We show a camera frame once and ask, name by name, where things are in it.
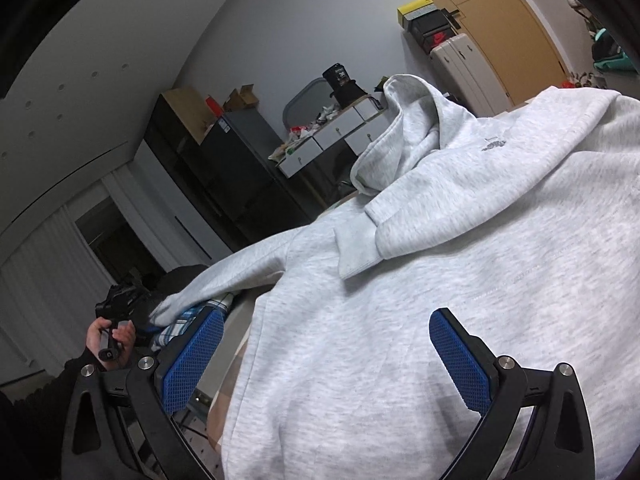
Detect light grey hoodie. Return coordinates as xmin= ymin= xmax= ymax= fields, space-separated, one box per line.
xmin=148 ymin=74 xmax=640 ymax=480

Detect yellow box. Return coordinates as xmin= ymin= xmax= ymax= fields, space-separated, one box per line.
xmin=397 ymin=0 xmax=435 ymax=26

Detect black shoe box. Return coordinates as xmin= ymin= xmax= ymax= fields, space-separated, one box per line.
xmin=407 ymin=9 xmax=463 ymax=56

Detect dark window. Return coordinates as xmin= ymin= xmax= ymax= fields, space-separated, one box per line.
xmin=75 ymin=195 xmax=161 ymax=286

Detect person's left hand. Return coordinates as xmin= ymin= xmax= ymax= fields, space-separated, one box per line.
xmin=86 ymin=317 xmax=136 ymax=360

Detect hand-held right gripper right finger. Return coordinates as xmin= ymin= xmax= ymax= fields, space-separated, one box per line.
xmin=428 ymin=307 xmax=597 ymax=480

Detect tan board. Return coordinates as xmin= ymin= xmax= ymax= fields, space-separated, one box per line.
xmin=160 ymin=87 xmax=221 ymax=146

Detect grey mini fridge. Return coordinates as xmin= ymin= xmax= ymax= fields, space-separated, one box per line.
xmin=200 ymin=110 xmax=321 ymax=241

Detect small open cardboard box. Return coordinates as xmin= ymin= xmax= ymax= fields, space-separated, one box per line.
xmin=222 ymin=85 xmax=261 ymax=113

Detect black labelled box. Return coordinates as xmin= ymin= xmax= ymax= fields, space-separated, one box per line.
xmin=322 ymin=63 xmax=368 ymax=108

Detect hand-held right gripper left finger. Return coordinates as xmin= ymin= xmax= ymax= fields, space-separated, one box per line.
xmin=61 ymin=305 xmax=226 ymax=480

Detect teal cloth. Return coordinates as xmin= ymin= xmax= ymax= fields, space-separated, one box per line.
xmin=592 ymin=30 xmax=632 ymax=73

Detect white desk with drawers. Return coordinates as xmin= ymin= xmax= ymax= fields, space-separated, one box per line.
xmin=277 ymin=95 xmax=396 ymax=178

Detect grey framed mirror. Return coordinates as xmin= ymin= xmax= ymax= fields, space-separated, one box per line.
xmin=282 ymin=78 xmax=336 ymax=133

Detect wooden door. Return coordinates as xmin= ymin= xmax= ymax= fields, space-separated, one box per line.
xmin=375 ymin=0 xmax=571 ymax=111

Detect tall black cabinet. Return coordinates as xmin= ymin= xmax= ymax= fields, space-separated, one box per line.
xmin=143 ymin=94 xmax=311 ymax=251

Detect blue plaid cloth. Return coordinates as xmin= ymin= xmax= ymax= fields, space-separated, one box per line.
xmin=150 ymin=292 xmax=236 ymax=353

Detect person's left forearm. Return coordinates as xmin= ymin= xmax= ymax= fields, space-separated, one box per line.
xmin=10 ymin=347 xmax=108 ymax=411

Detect white upright suitcase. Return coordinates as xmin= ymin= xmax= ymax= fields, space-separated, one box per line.
xmin=430 ymin=33 xmax=512 ymax=116

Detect white curtain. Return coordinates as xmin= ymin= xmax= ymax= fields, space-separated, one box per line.
xmin=0 ymin=205 xmax=113 ymax=386

